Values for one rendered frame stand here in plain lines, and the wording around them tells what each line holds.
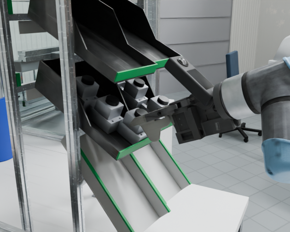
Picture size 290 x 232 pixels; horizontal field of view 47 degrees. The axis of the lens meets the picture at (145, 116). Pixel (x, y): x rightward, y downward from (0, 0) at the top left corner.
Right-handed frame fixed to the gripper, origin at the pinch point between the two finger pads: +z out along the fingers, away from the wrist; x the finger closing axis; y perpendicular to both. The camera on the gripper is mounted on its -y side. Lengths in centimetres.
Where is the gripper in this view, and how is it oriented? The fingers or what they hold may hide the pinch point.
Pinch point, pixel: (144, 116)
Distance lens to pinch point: 72.6
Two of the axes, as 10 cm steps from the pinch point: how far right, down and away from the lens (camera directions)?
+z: -7.2, 2.4, 6.5
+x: 6.0, -2.4, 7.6
